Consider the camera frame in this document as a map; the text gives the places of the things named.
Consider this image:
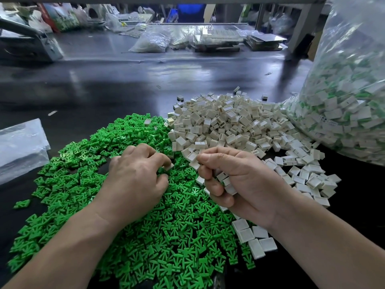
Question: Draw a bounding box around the person's right forearm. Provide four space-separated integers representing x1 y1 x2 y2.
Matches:
271 198 385 289

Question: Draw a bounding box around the pile of green plastic clips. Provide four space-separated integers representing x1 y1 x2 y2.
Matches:
7 113 256 289

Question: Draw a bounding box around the person's left forearm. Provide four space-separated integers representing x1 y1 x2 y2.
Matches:
3 206 124 289

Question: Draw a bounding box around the pile of white plastic caps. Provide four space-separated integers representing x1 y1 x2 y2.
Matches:
166 90 342 260

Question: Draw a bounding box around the clear plastic bag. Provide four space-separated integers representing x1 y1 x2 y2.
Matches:
283 0 385 166

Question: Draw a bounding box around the grey metal slanted post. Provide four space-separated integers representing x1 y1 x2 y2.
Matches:
286 0 328 58

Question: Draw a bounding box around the dark flat tray stack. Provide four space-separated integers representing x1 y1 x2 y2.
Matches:
245 32 288 52

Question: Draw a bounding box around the small clear bag of parts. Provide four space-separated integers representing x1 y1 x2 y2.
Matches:
129 30 172 53

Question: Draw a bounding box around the person's right hand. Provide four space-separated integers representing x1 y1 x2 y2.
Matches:
197 146 297 229

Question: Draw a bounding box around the grey metal horizontal bar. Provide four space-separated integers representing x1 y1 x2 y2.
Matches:
0 0 328 5

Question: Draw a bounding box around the person's left hand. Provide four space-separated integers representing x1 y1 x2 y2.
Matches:
93 144 173 231

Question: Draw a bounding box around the blue crate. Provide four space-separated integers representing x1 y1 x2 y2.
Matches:
171 4 207 23

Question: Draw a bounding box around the grey heat sealer machine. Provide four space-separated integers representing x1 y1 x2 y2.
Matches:
0 18 64 63

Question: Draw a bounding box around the stack of clear flat bags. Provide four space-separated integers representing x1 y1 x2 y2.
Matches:
0 118 51 185

